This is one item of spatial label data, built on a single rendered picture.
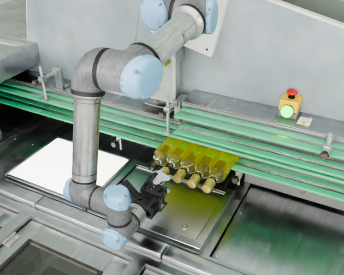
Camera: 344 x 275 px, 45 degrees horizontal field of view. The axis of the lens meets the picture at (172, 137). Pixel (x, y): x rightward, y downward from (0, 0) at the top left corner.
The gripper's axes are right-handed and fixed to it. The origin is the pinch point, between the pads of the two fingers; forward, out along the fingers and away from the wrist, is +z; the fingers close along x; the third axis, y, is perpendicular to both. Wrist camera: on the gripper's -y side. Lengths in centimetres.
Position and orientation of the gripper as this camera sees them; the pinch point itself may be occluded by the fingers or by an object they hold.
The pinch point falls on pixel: (161, 175)
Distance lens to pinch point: 151.5
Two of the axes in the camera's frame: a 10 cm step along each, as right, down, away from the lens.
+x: 0.0, -8.4, -5.4
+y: 8.9, 2.5, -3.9
